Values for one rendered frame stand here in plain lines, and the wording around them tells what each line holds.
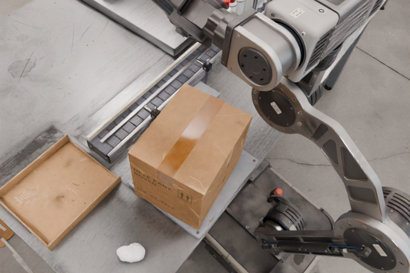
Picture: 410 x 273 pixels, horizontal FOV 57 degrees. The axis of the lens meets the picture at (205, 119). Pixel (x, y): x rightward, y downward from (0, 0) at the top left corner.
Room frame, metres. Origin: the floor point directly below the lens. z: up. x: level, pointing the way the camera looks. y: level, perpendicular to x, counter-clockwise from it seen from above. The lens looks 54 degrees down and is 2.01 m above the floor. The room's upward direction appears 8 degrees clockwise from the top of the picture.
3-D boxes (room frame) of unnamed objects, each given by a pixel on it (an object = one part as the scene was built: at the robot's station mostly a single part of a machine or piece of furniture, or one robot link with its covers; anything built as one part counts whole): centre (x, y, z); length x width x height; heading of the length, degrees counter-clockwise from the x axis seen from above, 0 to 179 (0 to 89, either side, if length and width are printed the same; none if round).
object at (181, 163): (0.59, 0.03, 0.99); 0.30 x 0.24 x 0.27; 157
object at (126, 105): (1.11, 0.11, 0.91); 1.07 x 0.01 x 0.02; 149
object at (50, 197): (0.48, 0.44, 0.85); 0.30 x 0.26 x 0.04; 149
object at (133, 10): (1.67, 0.25, 0.86); 0.80 x 0.67 x 0.05; 149
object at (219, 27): (0.65, -0.02, 1.45); 0.09 x 0.08 x 0.12; 142
